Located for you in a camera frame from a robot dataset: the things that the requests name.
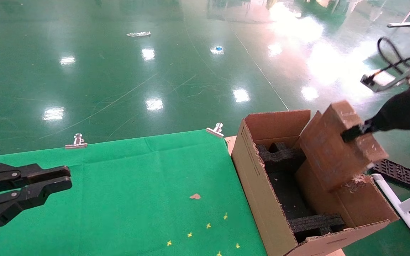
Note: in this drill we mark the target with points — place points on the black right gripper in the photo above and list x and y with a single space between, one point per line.
404 112

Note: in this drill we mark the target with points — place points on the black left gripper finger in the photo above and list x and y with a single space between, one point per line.
16 201
20 176

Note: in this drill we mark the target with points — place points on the small brown cardboard box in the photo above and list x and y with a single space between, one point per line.
326 153

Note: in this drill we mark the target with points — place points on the large open cardboard carton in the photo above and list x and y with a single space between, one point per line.
258 192

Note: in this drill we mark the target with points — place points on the small torn cardboard scrap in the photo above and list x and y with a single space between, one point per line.
195 196

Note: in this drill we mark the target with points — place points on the black plastic grid pallet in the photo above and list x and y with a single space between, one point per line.
399 174

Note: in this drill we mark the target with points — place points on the silver binder clip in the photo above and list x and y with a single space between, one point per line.
77 145
215 132

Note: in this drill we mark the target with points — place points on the black foam insert block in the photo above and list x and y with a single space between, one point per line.
315 224
279 160

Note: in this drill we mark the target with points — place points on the black foam bottom pad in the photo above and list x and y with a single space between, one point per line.
287 195

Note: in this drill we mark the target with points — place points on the white metal stand foot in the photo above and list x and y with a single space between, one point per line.
400 25

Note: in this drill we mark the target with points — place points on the green table cloth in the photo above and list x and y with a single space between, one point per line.
137 177

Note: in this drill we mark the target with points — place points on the white plastic wrapper litter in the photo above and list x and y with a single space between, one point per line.
138 34

